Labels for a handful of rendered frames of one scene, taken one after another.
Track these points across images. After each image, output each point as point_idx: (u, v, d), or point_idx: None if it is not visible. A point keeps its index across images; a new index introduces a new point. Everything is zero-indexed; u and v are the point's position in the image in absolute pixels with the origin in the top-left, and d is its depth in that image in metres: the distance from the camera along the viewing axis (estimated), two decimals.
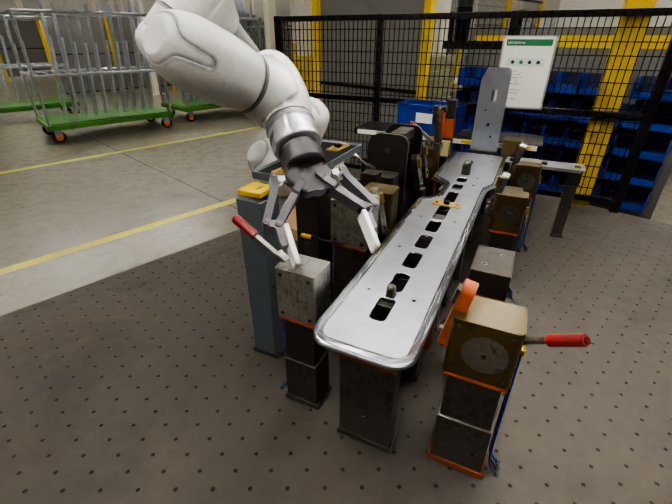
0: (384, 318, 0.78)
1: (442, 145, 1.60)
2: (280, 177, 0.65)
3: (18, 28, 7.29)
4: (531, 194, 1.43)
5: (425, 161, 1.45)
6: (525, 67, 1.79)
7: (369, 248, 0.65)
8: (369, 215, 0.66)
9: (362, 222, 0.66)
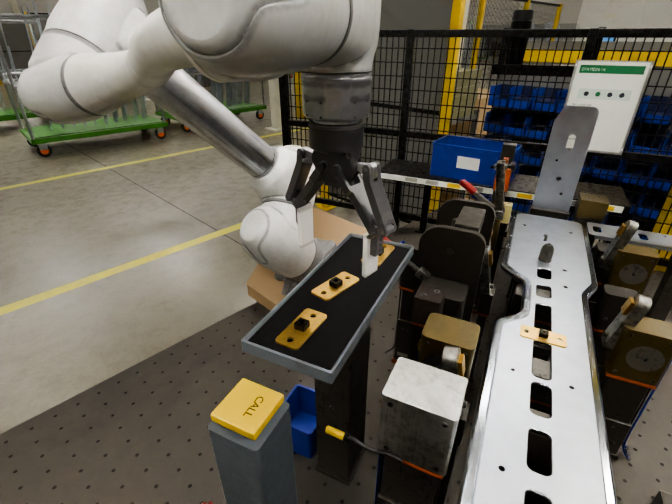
0: None
1: (504, 211, 1.18)
2: (366, 165, 0.52)
3: (3, 32, 6.87)
4: (640, 291, 1.02)
5: (489, 243, 1.04)
6: (603, 101, 1.38)
7: (302, 242, 0.65)
8: (304, 209, 0.64)
9: (306, 216, 0.64)
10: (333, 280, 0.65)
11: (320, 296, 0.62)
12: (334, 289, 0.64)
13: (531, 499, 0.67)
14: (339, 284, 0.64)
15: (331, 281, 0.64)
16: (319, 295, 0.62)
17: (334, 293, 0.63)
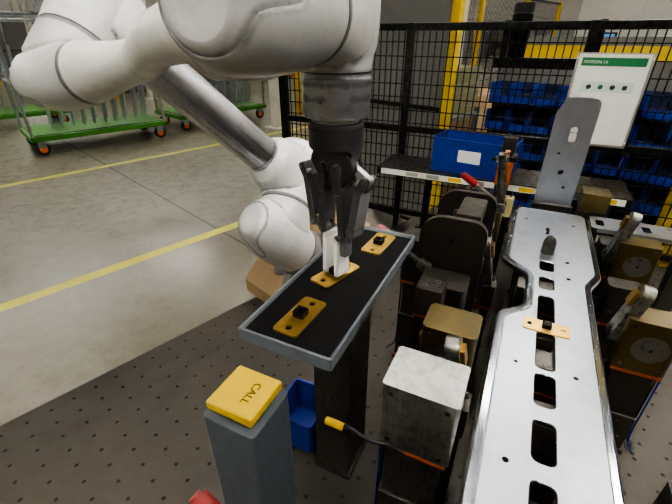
0: None
1: (505, 204, 1.17)
2: (364, 173, 0.53)
3: (2, 31, 6.86)
4: (643, 284, 1.01)
5: (491, 236, 1.02)
6: (606, 94, 1.37)
7: (326, 266, 0.63)
8: (329, 232, 0.62)
9: (331, 240, 0.61)
10: (333, 268, 0.64)
11: (320, 283, 0.61)
12: (334, 277, 0.62)
13: (534, 492, 0.66)
14: None
15: (331, 268, 0.63)
16: (319, 283, 0.61)
17: (334, 280, 0.62)
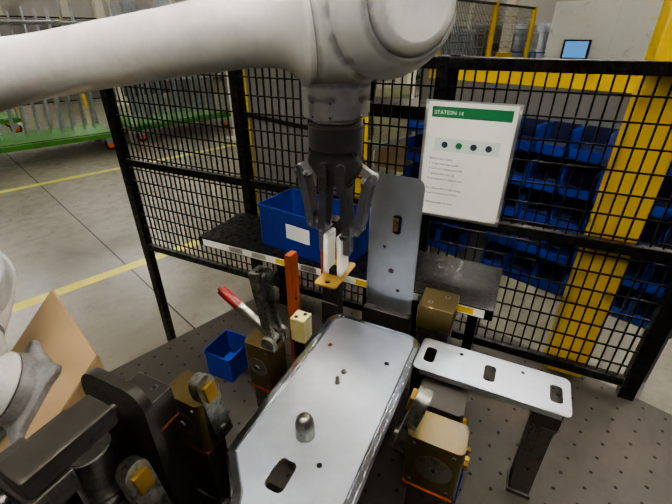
0: None
1: (285, 333, 0.79)
2: (368, 171, 0.54)
3: None
4: (448, 494, 0.63)
5: (212, 412, 0.65)
6: (467, 156, 0.99)
7: (327, 268, 0.62)
8: (326, 233, 0.62)
9: (331, 240, 0.61)
10: (333, 268, 0.63)
11: (326, 285, 0.60)
12: (337, 277, 0.62)
13: None
14: None
15: (332, 269, 0.63)
16: (325, 285, 0.60)
17: (338, 280, 0.62)
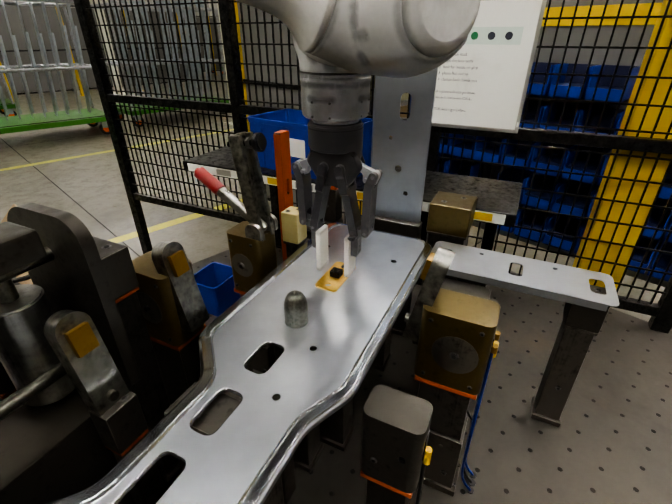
0: None
1: (274, 224, 0.67)
2: (369, 169, 0.54)
3: None
4: (472, 388, 0.51)
5: (182, 290, 0.53)
6: (484, 47, 0.87)
7: (321, 265, 0.63)
8: (318, 230, 0.62)
9: (323, 237, 0.62)
10: (333, 270, 0.64)
11: (327, 288, 0.61)
12: (337, 280, 0.63)
13: None
14: (340, 273, 0.63)
15: (332, 272, 0.63)
16: (325, 288, 0.61)
17: (339, 282, 0.62)
